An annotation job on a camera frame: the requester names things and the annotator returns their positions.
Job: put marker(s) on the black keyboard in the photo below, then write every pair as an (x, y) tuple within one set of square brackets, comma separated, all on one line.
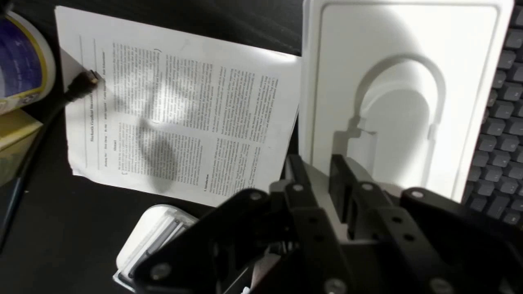
[(501, 136)]

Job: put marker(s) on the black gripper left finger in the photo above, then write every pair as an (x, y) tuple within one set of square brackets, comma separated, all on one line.
[(320, 234)]

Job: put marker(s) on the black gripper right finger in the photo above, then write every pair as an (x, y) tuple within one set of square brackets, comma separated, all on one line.
[(403, 239)]

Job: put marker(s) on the white desk lamp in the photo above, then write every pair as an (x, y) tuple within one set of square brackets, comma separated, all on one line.
[(148, 234)]

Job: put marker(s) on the white wipes canister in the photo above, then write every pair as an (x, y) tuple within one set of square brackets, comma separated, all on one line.
[(22, 59)]

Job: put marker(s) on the printed paper sheet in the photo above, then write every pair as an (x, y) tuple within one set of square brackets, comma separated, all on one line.
[(191, 108)]

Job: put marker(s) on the white headphone box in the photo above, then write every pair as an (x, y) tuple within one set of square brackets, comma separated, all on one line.
[(410, 66)]

